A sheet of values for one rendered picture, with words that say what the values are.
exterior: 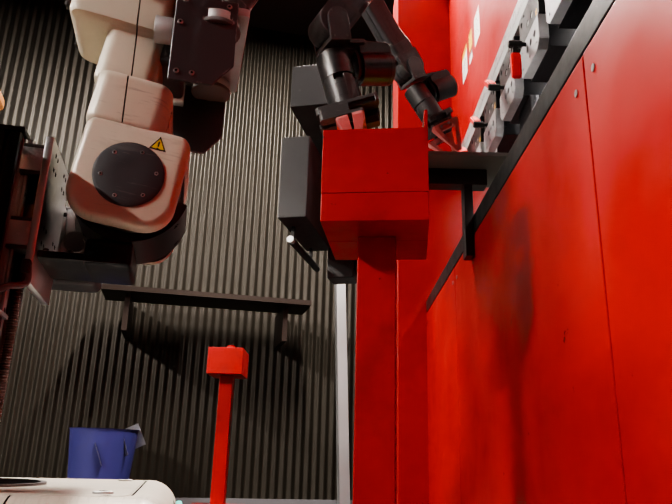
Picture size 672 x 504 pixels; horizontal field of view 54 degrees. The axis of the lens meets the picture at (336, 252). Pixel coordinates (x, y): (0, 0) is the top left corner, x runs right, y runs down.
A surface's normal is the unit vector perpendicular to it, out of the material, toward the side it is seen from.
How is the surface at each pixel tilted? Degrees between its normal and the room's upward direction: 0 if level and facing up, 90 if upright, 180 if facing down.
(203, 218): 90
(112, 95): 90
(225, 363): 90
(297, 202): 90
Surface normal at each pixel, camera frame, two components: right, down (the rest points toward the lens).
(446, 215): 0.00, -0.30
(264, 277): 0.23, -0.29
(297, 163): -0.22, -0.30
